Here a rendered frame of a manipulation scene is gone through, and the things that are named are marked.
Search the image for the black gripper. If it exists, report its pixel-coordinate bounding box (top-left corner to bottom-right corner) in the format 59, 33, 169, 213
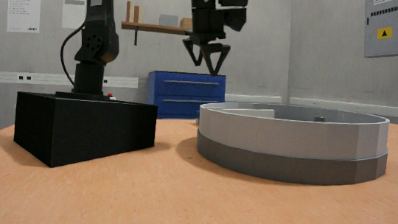
183, 7, 231, 77

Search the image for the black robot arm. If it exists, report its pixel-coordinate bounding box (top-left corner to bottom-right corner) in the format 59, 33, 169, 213
55, 0, 249, 100

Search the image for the grey metal bushing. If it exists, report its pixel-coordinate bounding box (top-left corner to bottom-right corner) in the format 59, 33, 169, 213
314, 116, 326, 122

